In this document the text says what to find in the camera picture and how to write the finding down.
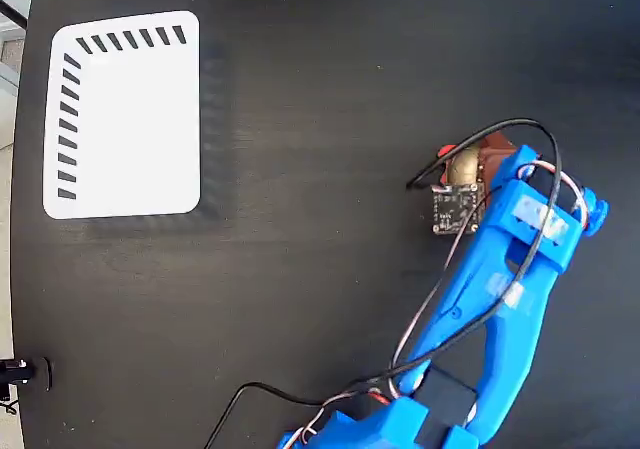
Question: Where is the black clamp mount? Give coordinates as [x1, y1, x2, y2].
[0, 356, 55, 415]

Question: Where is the white red servo wire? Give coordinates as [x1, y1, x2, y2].
[294, 161, 591, 440]

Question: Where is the black metal bar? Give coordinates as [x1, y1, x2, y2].
[0, 0, 29, 28]

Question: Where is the red turtle toy gold shell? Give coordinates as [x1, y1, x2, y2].
[437, 143, 482, 190]

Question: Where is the white tray with black stripes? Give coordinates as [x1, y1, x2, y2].
[42, 10, 202, 220]

